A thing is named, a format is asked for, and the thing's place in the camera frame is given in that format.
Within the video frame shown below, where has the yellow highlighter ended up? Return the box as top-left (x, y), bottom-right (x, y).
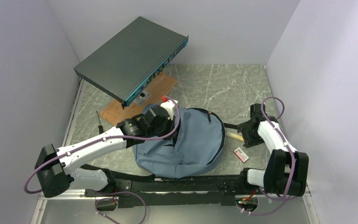
top-left (226, 132), bottom-right (244, 142)

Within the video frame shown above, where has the red white eraser box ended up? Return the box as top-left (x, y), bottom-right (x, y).
top-left (234, 147), bottom-right (249, 163)

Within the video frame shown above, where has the blue backpack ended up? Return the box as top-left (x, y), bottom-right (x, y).
top-left (132, 107), bottom-right (226, 179)

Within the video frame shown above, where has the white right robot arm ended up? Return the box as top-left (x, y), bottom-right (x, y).
top-left (238, 104), bottom-right (309, 197)

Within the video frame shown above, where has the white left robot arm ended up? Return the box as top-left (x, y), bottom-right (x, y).
top-left (34, 101), bottom-right (179, 198)

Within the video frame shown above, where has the wooden board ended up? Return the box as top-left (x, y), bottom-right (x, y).
top-left (100, 73), bottom-right (178, 126)

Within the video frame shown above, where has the black yellow screwdriver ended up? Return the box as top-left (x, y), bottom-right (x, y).
top-left (96, 111), bottom-right (104, 134)

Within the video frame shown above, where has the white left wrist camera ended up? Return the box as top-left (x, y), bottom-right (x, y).
top-left (160, 96), bottom-right (178, 120)

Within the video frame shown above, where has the grey metal switch bracket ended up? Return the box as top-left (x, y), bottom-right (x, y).
top-left (133, 90), bottom-right (151, 106)

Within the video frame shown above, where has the grey network switch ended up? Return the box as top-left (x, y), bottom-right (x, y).
top-left (74, 16), bottom-right (188, 108)

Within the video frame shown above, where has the aluminium frame rail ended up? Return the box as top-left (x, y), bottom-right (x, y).
top-left (30, 190), bottom-right (320, 224)

